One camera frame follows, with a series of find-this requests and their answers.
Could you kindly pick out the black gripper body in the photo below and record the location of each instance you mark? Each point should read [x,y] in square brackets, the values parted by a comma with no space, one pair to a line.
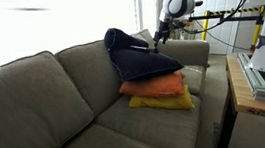
[164,29]

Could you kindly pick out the wooden chair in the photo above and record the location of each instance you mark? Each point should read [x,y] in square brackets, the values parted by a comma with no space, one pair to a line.
[184,32]

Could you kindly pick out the navy blue pillow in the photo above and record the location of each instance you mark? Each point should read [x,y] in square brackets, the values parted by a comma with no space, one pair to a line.
[138,63]

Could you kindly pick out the orange pillow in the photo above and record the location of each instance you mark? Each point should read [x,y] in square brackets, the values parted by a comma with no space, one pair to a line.
[154,86]

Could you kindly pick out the yellow pillow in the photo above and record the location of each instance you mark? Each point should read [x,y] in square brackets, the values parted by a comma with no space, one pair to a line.
[166,102]

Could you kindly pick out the wooden table, black legs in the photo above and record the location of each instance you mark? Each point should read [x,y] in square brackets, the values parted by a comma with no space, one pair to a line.
[242,95]

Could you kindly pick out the bright window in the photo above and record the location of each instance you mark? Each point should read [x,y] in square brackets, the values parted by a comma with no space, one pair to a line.
[49,23]

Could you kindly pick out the grey-green fabric sofa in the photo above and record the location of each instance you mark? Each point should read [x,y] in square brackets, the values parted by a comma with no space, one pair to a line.
[42,111]

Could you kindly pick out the black camera on stand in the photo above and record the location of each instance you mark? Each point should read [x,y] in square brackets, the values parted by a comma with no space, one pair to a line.
[199,3]

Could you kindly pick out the yellow black barrier frame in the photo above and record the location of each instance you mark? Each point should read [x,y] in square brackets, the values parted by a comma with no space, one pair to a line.
[232,11]

